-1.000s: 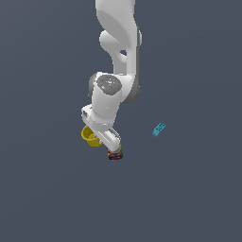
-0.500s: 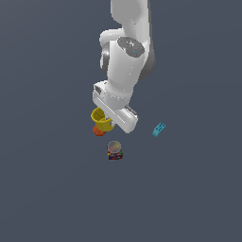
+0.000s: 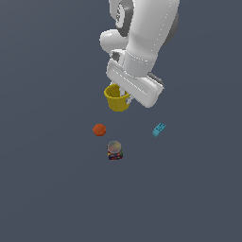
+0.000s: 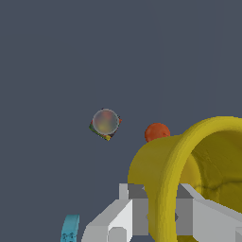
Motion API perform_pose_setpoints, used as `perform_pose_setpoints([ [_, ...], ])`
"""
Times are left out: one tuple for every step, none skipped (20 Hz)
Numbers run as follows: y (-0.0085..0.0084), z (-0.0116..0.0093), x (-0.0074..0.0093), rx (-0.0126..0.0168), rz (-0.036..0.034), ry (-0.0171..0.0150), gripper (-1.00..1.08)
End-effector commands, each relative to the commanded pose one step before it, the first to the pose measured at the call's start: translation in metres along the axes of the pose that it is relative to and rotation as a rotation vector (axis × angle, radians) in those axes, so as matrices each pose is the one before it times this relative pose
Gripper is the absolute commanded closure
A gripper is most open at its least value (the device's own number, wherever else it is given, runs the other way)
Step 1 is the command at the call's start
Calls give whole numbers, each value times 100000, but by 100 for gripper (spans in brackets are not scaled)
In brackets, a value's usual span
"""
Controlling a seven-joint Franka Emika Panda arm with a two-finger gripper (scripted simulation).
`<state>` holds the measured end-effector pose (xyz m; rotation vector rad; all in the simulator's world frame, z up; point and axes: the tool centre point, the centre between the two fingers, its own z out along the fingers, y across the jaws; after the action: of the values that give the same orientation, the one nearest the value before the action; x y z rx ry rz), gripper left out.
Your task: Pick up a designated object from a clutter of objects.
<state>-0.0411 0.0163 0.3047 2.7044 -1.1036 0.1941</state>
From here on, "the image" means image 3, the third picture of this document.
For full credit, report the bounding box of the yellow cup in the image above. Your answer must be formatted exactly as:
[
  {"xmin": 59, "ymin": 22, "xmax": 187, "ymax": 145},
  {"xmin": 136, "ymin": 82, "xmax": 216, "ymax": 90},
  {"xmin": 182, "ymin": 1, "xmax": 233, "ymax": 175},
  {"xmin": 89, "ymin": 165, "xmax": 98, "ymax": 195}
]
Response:
[{"xmin": 103, "ymin": 83, "xmax": 131, "ymax": 112}]

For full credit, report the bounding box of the multicoloured can with grey lid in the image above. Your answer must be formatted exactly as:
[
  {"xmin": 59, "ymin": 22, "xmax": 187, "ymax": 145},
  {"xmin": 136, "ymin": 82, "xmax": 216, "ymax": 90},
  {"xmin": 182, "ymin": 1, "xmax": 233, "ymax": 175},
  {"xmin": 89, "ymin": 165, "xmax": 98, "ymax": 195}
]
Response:
[{"xmin": 106, "ymin": 140, "xmax": 124, "ymax": 162}]

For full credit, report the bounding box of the orange ball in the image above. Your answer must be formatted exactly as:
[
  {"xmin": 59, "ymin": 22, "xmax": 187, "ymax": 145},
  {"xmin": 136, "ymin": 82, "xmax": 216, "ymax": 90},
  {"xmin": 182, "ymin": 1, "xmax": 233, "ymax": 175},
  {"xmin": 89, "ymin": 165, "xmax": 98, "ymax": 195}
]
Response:
[{"xmin": 92, "ymin": 123, "xmax": 107, "ymax": 137}]

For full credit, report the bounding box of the light blue toy brick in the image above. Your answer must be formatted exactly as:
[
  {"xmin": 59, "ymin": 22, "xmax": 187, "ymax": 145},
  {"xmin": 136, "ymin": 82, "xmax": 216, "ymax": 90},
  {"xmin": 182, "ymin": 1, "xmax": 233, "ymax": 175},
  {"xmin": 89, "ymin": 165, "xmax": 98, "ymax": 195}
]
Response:
[{"xmin": 151, "ymin": 122, "xmax": 167, "ymax": 138}]

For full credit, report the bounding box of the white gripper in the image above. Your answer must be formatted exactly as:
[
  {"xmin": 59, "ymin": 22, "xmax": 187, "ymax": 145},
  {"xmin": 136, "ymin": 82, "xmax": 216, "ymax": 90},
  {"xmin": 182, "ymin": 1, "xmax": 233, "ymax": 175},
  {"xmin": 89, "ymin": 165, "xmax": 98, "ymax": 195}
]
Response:
[{"xmin": 105, "ymin": 59, "xmax": 165, "ymax": 109}]

